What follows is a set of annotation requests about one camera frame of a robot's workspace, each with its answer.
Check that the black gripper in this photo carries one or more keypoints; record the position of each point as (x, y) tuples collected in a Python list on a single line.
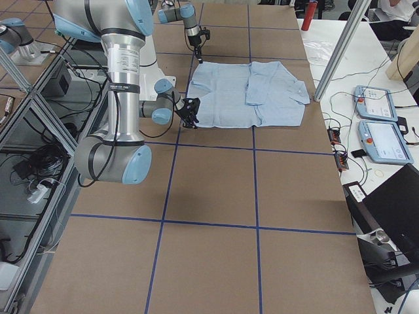
[(194, 40), (187, 112)]

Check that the light blue button shirt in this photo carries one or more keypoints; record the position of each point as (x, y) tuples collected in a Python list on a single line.
[(246, 95)]

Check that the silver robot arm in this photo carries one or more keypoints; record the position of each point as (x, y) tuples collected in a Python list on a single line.
[(137, 87), (186, 13)]

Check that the brown paper table cover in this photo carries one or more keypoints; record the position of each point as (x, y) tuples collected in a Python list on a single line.
[(227, 221)]

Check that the clear plastic bag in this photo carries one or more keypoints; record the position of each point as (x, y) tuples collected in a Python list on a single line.
[(318, 52)]

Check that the red cylinder bottle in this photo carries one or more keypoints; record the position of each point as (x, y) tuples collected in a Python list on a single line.
[(309, 14)]

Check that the white power strip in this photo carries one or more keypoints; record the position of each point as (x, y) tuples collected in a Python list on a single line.
[(41, 191)]

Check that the upper blue teach pendant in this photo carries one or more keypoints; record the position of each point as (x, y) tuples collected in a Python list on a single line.
[(374, 103)]

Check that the blue teach pendant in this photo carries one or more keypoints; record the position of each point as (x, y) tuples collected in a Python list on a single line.
[(383, 142), (374, 103)]

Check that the lower blue teach pendant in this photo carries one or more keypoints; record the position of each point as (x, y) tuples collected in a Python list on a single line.
[(383, 142)]

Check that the seated person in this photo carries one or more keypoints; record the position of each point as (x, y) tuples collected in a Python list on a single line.
[(397, 15)]

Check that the black laptop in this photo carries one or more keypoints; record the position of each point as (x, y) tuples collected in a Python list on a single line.
[(392, 206)]

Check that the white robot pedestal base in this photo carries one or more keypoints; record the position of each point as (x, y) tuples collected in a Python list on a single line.
[(149, 71)]

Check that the aluminium frame post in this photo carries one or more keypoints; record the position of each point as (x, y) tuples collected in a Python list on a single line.
[(343, 42)]

